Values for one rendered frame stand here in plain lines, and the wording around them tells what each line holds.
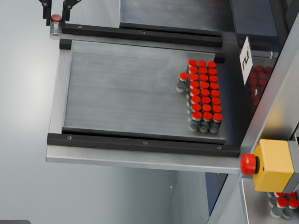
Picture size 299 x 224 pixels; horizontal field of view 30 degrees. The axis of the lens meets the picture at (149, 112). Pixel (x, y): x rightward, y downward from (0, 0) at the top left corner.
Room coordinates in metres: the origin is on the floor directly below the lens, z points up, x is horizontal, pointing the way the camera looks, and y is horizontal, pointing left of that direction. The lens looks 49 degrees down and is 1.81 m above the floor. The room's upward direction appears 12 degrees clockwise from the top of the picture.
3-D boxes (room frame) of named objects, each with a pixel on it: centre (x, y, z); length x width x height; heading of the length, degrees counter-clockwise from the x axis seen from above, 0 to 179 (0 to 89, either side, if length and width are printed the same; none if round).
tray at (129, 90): (0.85, 0.02, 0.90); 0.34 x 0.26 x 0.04; 100
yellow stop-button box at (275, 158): (0.64, -0.25, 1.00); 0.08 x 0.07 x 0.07; 100
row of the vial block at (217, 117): (0.87, -0.13, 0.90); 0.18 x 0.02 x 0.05; 10
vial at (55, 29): (0.77, 0.20, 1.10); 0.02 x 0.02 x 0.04
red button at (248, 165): (0.64, -0.20, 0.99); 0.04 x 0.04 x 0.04; 10
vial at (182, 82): (0.90, -0.06, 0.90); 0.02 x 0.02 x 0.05
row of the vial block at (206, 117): (0.87, -0.11, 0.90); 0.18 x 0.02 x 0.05; 10
